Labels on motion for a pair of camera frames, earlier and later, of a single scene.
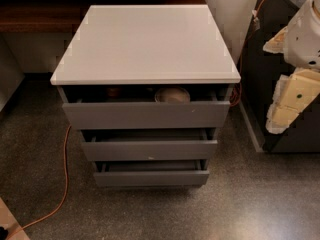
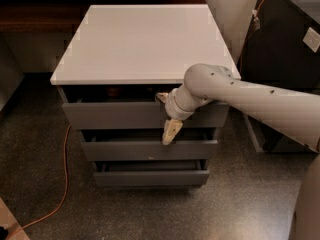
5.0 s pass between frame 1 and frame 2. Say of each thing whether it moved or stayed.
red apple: stayed
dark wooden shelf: stayed
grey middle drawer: stayed
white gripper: moved
